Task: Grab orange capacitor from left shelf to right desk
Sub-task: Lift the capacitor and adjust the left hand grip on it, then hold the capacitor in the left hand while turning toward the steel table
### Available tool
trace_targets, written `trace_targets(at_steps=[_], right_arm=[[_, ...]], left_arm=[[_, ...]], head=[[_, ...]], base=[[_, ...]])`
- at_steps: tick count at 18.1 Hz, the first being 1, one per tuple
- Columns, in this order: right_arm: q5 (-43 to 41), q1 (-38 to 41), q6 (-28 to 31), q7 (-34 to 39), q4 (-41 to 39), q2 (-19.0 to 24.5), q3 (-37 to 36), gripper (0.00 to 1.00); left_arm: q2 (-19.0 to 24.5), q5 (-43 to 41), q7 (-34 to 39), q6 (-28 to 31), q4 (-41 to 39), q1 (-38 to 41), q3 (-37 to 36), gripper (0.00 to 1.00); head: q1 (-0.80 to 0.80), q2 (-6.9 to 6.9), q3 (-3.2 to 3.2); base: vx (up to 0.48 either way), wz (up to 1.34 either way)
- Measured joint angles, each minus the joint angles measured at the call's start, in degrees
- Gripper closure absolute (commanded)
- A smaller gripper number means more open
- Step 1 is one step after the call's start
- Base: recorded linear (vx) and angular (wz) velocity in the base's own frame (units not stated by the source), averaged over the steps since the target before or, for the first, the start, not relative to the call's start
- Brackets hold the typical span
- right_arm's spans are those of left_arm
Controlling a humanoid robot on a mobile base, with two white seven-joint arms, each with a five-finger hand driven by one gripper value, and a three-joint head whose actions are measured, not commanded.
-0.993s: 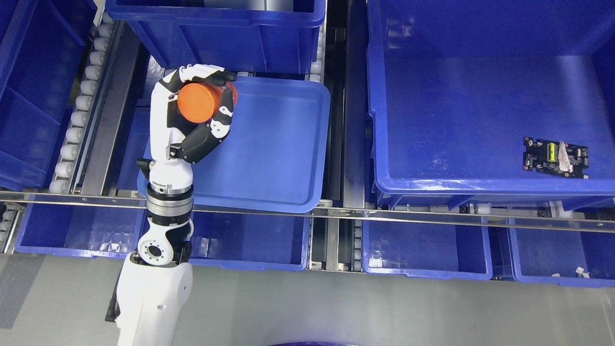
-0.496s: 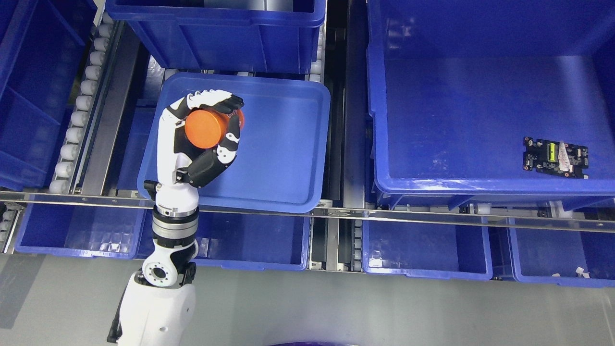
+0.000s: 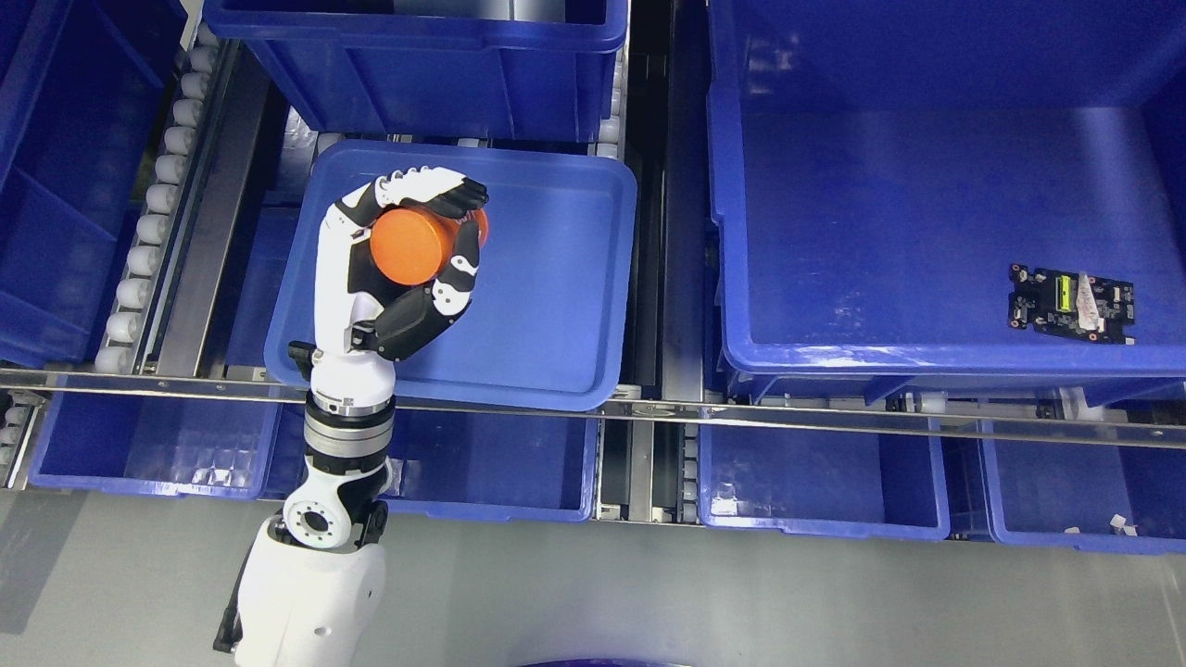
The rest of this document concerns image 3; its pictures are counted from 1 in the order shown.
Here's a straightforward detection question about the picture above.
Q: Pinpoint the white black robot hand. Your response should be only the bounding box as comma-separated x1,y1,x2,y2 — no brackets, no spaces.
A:
310,166,490,414

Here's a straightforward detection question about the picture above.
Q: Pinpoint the orange cylindrical capacitor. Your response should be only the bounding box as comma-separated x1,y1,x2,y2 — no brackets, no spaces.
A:
363,208,461,286

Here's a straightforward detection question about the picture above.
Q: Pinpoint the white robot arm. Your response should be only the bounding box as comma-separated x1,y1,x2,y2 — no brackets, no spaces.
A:
212,390,394,666

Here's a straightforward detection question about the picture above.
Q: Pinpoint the blue lower bin centre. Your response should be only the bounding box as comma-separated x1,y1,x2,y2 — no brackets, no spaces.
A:
381,409,600,523

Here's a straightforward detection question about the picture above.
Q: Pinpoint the blue shallow tray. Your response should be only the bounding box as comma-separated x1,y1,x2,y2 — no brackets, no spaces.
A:
263,139,637,412

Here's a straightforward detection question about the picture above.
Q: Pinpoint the blue lower bin left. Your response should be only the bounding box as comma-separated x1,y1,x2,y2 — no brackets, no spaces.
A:
28,393,283,501

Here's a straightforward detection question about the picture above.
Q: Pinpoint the white roller conveyor track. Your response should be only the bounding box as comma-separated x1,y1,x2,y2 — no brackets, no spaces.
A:
94,20,221,374

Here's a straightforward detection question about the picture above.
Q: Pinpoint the blue bin top centre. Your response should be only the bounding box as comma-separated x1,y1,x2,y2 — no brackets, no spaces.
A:
203,1,630,142

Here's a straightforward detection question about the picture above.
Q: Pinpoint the blue bin far left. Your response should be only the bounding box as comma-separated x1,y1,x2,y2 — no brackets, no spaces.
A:
1,1,187,368

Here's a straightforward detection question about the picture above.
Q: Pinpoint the large blue bin right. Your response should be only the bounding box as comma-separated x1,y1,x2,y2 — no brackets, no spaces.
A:
707,1,1185,404

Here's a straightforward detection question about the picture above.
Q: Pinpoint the black circuit board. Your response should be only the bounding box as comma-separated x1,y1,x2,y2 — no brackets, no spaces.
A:
1007,263,1135,347

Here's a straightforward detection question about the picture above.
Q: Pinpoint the blue lower bin far right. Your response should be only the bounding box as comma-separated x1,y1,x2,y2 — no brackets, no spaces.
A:
978,438,1185,555

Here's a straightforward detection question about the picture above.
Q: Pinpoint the steel shelf front rail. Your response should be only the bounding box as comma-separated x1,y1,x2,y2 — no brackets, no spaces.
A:
4,368,1185,450

